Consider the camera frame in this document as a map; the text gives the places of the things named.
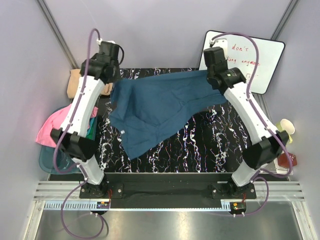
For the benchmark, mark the blue t shirt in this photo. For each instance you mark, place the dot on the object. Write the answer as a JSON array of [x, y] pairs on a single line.
[[151, 109]]

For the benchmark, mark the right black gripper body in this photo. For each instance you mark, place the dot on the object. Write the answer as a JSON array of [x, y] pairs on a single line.
[[210, 73]]

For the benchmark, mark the folded beige t shirt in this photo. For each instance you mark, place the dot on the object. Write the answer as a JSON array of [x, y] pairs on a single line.
[[74, 82]]

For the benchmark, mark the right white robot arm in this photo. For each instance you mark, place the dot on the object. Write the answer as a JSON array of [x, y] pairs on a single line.
[[267, 141]]

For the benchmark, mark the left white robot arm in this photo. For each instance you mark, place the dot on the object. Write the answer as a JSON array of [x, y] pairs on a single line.
[[97, 71]]

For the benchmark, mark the white whiteboard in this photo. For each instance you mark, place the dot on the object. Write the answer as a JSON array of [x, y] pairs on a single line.
[[241, 54]]

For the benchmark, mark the pink t shirt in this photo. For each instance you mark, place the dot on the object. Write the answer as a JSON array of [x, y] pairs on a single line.
[[54, 122]]

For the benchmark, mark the aluminium rail frame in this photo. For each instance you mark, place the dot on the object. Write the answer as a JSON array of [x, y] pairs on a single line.
[[65, 195]]

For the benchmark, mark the teal plastic basket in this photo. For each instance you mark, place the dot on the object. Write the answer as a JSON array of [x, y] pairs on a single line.
[[63, 161]]

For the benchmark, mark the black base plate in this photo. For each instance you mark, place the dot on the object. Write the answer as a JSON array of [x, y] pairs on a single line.
[[209, 185]]

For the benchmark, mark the red brown box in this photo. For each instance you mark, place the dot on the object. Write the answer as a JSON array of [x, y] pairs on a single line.
[[282, 160]]

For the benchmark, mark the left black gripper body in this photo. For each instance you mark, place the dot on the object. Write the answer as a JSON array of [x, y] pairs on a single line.
[[115, 64]]

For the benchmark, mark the green t shirt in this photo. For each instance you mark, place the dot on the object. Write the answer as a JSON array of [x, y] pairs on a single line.
[[91, 132]]

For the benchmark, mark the yellow green mug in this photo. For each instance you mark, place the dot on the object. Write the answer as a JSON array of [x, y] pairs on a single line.
[[286, 125]]

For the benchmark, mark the white paper stack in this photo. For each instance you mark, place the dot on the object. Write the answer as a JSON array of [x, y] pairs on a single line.
[[279, 169]]

